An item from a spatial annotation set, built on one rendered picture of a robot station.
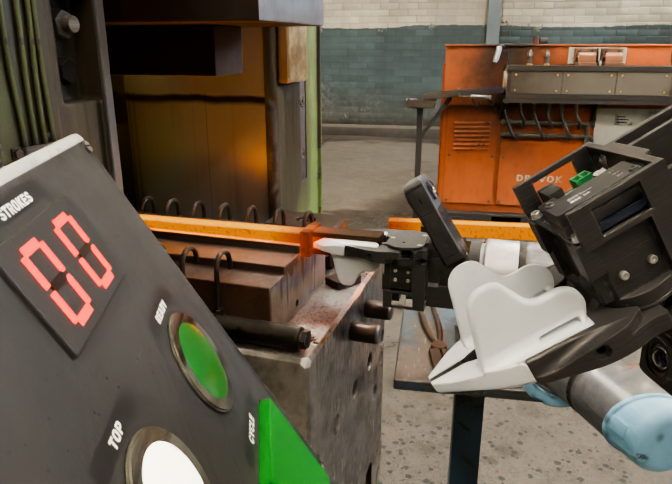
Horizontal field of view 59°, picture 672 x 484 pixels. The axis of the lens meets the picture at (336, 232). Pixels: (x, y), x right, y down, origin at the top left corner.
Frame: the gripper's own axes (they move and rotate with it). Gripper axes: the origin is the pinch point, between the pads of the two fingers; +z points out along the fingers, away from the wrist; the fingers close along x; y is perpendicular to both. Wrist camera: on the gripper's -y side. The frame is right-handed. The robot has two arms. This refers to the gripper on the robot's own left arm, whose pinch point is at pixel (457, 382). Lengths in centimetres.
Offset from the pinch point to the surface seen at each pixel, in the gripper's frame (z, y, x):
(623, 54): -195, -84, -346
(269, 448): 10.4, 3.6, 1.9
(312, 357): 12.9, -8.3, -31.0
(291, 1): -5.9, 25.5, -41.4
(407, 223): -6, -13, -68
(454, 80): -100, -46, -378
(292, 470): 10.2, 1.5, 1.5
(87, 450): 10.7, 13.2, 12.9
